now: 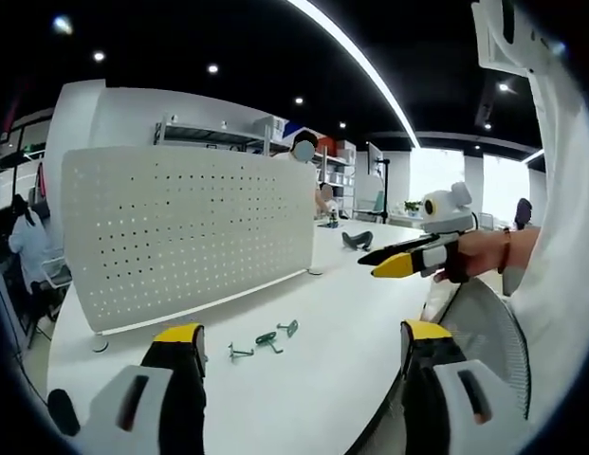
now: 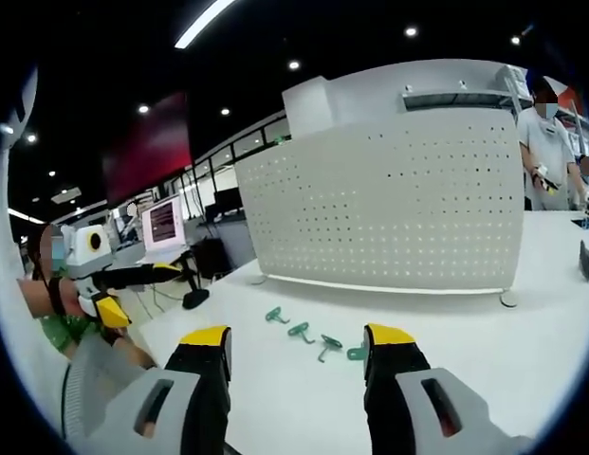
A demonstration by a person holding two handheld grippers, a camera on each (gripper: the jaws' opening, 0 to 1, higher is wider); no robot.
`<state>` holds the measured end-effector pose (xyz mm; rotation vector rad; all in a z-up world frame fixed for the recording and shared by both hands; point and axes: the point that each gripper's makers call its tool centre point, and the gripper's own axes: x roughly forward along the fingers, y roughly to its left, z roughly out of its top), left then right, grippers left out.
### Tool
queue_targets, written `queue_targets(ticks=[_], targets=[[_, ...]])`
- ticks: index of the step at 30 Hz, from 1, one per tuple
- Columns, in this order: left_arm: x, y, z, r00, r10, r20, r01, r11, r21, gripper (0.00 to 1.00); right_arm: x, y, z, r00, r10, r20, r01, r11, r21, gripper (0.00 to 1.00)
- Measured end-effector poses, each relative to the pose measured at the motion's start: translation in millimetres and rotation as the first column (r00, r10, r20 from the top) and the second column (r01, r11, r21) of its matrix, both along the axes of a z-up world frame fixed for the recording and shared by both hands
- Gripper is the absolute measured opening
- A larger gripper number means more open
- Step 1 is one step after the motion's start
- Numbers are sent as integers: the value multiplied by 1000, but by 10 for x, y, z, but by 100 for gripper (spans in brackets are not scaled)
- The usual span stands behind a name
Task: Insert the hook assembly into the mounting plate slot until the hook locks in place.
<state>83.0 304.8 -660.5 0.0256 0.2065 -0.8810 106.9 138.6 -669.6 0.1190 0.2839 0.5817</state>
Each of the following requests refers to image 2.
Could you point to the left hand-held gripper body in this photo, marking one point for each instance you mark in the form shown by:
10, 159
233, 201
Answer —
87, 258

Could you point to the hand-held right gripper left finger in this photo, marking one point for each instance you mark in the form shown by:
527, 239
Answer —
206, 374

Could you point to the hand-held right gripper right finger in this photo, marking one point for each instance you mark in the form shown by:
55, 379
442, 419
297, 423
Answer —
393, 379

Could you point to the green hook assembly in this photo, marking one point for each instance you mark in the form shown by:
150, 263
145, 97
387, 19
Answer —
301, 330
355, 353
328, 345
275, 315

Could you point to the white perforated mounting plate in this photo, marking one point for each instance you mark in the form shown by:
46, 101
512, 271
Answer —
384, 204

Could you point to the person's green clothing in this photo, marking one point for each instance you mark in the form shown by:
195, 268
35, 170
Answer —
68, 329

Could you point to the computer monitor with pink screen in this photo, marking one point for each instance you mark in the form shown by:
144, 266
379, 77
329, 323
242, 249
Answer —
163, 223

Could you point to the black stand with base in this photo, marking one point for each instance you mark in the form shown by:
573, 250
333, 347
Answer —
195, 296

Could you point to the black computer monitor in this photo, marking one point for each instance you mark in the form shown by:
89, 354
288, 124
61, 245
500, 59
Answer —
225, 201

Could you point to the dark grey object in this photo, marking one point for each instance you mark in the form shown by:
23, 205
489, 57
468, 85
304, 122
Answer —
588, 260

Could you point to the small blue object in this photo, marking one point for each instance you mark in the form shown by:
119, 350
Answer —
582, 222

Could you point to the white cabinet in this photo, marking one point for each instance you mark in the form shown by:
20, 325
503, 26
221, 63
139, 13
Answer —
351, 95

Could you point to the dark red wall screen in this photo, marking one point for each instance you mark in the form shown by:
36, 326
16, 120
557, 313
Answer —
147, 147

